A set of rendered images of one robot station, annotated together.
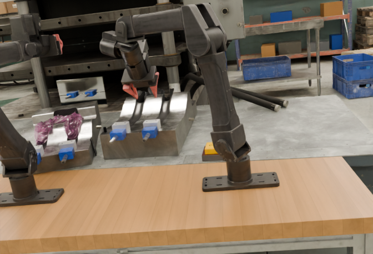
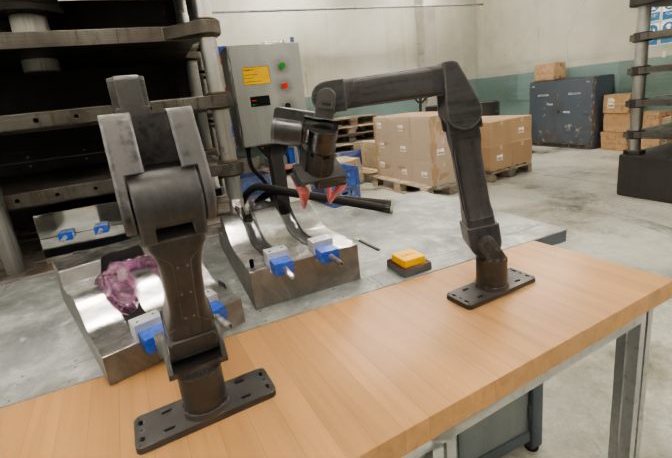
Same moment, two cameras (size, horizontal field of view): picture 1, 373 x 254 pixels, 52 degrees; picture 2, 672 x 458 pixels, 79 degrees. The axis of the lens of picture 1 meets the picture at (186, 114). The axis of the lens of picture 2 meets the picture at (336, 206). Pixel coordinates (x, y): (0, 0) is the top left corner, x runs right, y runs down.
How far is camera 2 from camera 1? 0.72 m
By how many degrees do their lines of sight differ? 32
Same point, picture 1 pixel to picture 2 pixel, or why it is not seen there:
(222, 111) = (484, 199)
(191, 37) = (457, 104)
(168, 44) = (228, 146)
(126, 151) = (290, 289)
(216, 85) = (477, 166)
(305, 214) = (614, 300)
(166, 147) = (345, 271)
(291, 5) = not seen: hidden behind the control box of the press
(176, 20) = (424, 83)
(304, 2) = not seen: hidden behind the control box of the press
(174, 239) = (520, 379)
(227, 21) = not seen: hidden behind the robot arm
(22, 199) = (216, 410)
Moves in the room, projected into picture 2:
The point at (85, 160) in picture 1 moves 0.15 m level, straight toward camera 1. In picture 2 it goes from (237, 317) to (288, 338)
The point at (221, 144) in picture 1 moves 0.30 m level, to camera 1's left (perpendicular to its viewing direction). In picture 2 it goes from (490, 241) to (371, 294)
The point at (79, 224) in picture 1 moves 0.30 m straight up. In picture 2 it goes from (379, 410) to (359, 205)
